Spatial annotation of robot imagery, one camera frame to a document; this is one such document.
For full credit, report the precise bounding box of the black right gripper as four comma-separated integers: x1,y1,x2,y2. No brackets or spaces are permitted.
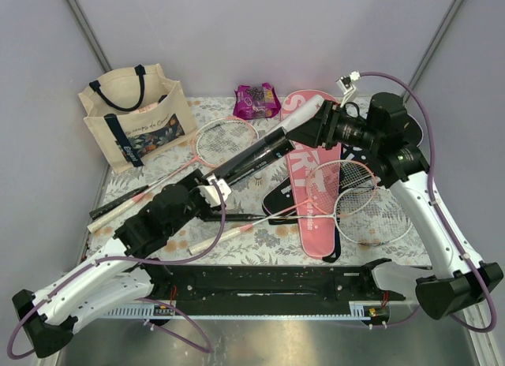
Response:
285,99,381,151

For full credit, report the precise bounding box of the white shuttlecock tube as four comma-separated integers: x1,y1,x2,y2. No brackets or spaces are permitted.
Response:
275,94,324,132

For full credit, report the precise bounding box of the black shuttlecock tube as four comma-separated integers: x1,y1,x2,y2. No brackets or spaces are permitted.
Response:
204,128,295,186

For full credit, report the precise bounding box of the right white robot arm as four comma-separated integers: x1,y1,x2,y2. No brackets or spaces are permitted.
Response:
280,92,503,332

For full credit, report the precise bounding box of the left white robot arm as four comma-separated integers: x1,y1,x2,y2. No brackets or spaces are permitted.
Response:
7,170,231,360

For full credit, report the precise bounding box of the pink racket cover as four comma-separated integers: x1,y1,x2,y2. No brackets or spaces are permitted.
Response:
279,89,342,259

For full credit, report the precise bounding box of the black racket cover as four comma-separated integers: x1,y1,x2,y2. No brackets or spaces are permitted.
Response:
341,114,429,188

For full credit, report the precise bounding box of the pink white racket right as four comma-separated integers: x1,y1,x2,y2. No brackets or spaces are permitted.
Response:
189,160,379,255

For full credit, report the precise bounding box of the purple snack packet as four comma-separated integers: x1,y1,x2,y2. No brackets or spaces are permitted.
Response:
233,83,281,120

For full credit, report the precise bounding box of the floral patterned table mat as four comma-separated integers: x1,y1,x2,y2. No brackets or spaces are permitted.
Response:
103,97,430,266

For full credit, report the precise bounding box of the beige canvas tote bag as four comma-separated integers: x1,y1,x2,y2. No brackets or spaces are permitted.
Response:
78,64,197,174

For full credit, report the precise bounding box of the pink frame badminton racket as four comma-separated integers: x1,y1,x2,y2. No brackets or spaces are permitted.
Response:
88,117,258,233

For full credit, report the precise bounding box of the black frame badminton racket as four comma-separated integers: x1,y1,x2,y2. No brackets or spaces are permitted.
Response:
89,185,148,220

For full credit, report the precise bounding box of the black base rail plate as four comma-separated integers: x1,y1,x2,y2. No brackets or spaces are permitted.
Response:
144,264,406,318

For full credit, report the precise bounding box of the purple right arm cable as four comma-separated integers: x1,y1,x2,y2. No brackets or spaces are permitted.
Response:
358,70,498,334

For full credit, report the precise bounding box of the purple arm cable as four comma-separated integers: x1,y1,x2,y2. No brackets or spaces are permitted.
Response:
358,70,498,334
6,180,228,361

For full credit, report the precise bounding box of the white frame racket black handle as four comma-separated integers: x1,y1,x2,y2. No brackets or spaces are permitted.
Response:
204,186,414,245

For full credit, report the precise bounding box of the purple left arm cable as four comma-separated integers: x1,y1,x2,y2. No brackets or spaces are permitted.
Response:
6,180,228,361

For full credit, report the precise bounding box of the white cable duct strip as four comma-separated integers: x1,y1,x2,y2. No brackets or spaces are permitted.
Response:
102,302,377,322

